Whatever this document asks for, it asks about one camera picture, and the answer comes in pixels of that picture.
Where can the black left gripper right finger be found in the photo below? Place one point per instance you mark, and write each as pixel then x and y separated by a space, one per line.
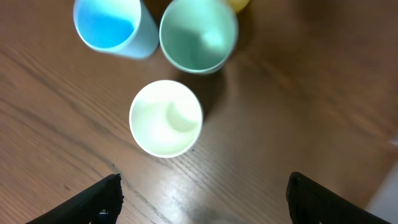
pixel 311 203

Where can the cream white cup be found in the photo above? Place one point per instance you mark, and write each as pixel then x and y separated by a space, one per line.
pixel 166 118

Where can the light blue cup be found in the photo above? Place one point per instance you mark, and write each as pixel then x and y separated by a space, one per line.
pixel 120 27

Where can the clear plastic storage bin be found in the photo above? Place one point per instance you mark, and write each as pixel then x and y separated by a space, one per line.
pixel 384 204

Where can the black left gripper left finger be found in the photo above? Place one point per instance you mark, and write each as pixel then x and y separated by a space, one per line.
pixel 100 203

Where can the green cup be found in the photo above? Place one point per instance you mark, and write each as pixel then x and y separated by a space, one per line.
pixel 198 36

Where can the yellow cup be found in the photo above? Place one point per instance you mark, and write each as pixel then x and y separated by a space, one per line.
pixel 238 5

